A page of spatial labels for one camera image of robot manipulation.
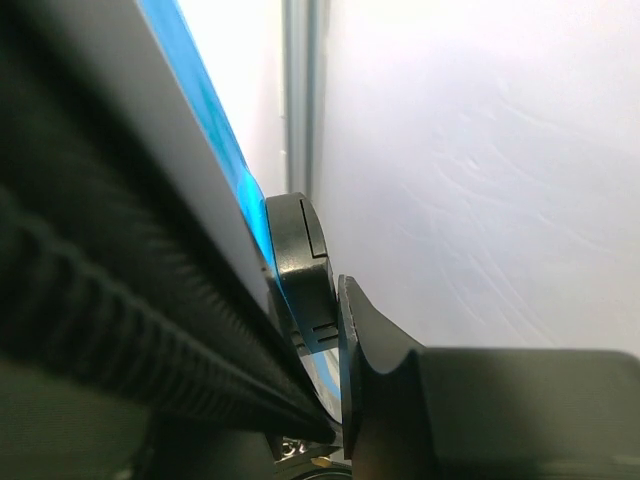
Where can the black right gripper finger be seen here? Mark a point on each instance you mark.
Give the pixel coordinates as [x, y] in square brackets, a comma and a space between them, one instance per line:
[416, 412]

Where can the blue suitcase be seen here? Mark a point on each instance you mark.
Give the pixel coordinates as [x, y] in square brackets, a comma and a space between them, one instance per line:
[134, 258]

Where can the aluminium right corner post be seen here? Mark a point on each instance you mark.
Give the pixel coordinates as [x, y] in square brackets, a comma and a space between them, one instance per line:
[305, 27]

